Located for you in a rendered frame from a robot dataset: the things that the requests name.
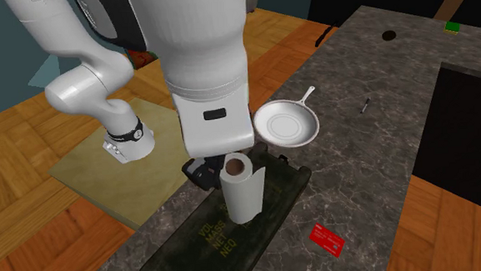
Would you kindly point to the dark green lettered case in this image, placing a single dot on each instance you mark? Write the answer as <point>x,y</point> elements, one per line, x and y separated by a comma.
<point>213,250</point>

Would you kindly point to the red card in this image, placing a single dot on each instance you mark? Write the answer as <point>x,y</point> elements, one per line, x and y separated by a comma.
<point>327,240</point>

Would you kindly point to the white frying pan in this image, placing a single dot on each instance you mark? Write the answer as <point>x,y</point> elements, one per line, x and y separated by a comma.
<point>287,125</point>

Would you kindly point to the green and yellow sponge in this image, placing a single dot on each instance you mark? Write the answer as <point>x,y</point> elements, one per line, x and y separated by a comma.
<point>452,28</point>

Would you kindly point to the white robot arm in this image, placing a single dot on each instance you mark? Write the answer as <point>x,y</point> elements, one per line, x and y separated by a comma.
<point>204,51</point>

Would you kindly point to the dark brown round disc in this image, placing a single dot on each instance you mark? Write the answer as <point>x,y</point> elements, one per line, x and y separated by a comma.
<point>389,35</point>

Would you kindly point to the white paper towel roll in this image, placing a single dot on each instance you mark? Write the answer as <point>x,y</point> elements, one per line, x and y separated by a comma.
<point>243,196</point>

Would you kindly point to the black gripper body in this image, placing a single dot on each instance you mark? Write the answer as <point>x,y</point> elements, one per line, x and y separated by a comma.
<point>199,173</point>

